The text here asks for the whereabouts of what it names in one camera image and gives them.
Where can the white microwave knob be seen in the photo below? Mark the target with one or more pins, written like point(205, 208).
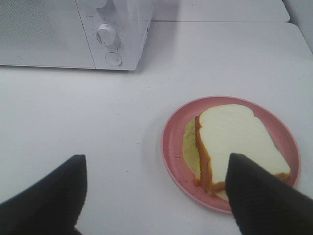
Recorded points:
point(98, 4)
point(106, 34)

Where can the pink round plate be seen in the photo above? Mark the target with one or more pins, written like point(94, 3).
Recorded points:
point(172, 142)

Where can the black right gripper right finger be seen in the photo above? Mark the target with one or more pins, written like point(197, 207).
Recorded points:
point(264, 205)

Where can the white microwave oven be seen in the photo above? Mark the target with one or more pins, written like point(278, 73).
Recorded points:
point(131, 19)

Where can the lower white microwave knob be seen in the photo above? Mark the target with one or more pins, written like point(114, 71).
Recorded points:
point(106, 34)

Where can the white bread sandwich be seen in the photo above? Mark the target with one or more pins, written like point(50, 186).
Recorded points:
point(219, 131)

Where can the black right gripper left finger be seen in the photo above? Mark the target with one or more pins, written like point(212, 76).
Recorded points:
point(51, 206)

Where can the upper white microwave knob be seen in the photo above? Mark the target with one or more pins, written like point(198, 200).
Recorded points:
point(98, 4)

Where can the round white door button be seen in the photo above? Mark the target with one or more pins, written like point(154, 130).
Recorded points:
point(113, 59)

